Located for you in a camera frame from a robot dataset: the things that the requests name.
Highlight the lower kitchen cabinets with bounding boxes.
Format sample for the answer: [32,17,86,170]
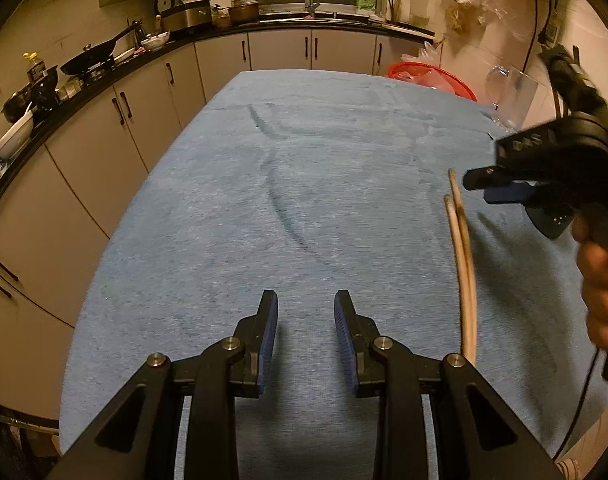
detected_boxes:
[0,27,436,421]

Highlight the person right hand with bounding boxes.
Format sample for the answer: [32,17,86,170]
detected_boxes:
[572,216,608,351]

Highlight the clear glass mug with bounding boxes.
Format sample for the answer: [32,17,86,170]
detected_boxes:
[485,65,538,132]

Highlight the red plastic basket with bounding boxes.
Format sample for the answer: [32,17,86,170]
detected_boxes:
[388,61,478,102]

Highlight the blue towel table cover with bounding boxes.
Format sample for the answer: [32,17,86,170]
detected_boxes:
[52,70,608,479]

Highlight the white bowl on counter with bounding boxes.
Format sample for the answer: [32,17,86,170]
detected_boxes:
[0,108,34,160]

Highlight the metal cooking pot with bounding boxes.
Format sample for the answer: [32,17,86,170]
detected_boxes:
[228,0,263,25]

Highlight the stainless rice cooker box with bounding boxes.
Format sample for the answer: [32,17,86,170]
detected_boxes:
[161,0,212,32]

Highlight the yellow cap oil bottle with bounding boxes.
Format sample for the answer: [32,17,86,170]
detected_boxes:
[23,52,47,84]

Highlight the black wok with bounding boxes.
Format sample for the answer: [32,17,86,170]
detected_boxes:
[60,21,142,76]

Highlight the black power cable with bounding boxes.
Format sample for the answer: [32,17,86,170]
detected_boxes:
[521,0,606,461]

